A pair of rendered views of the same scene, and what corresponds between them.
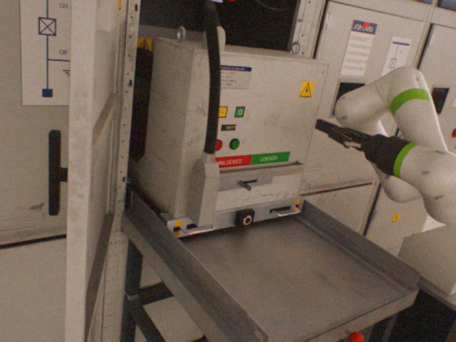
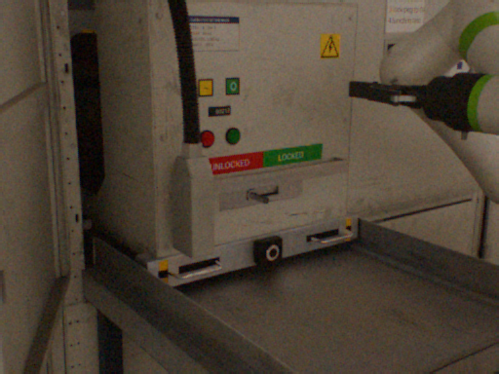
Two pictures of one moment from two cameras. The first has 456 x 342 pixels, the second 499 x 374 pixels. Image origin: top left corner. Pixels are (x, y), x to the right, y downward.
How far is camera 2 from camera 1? 0.19 m
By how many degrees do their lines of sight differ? 7
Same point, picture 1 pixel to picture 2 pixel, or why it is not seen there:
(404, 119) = (479, 57)
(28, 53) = not seen: outside the picture
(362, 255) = (459, 281)
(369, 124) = not seen: hidden behind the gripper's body
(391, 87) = (456, 18)
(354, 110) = (407, 65)
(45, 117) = not seen: outside the picture
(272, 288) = (318, 335)
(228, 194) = (237, 215)
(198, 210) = (188, 232)
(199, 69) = (160, 23)
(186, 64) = (140, 20)
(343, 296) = (433, 335)
